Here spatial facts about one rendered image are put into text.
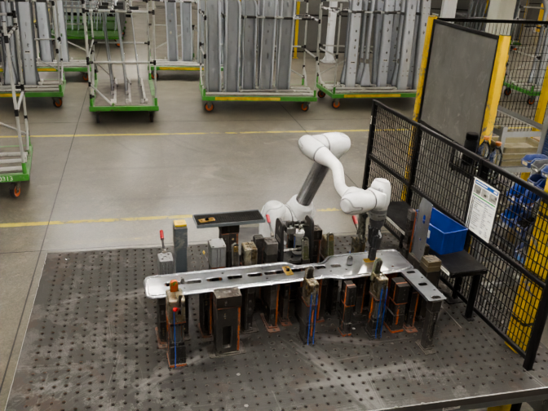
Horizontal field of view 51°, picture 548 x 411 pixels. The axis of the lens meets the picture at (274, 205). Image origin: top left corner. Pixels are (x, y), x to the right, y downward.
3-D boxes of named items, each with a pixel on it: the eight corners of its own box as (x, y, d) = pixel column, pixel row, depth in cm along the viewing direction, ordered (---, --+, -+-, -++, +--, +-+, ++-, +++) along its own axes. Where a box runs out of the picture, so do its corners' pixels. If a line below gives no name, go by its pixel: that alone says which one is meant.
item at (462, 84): (471, 278, 492) (524, 37, 411) (457, 279, 488) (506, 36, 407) (404, 213, 610) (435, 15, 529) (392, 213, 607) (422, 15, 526)
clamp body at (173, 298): (168, 372, 262) (165, 305, 247) (164, 351, 275) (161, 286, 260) (191, 368, 265) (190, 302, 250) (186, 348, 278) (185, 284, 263)
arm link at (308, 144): (315, 144, 313) (333, 142, 321) (295, 130, 325) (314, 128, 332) (311, 165, 320) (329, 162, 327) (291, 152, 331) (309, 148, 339)
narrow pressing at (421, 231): (422, 262, 305) (431, 204, 291) (410, 252, 315) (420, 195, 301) (422, 262, 305) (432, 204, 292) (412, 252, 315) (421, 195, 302)
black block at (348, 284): (342, 340, 290) (347, 290, 278) (333, 328, 299) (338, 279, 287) (355, 338, 292) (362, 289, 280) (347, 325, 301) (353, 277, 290)
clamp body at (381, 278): (369, 341, 290) (377, 282, 276) (359, 327, 300) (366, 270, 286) (384, 338, 293) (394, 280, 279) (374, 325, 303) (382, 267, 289)
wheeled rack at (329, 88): (330, 110, 994) (340, 2, 923) (312, 96, 1083) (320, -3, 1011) (430, 108, 1043) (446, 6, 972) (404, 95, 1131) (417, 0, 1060)
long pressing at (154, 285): (147, 302, 260) (147, 300, 260) (142, 277, 280) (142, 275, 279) (416, 270, 300) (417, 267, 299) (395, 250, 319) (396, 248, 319)
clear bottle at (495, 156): (489, 180, 301) (497, 143, 293) (482, 176, 307) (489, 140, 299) (500, 179, 303) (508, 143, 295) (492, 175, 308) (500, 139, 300)
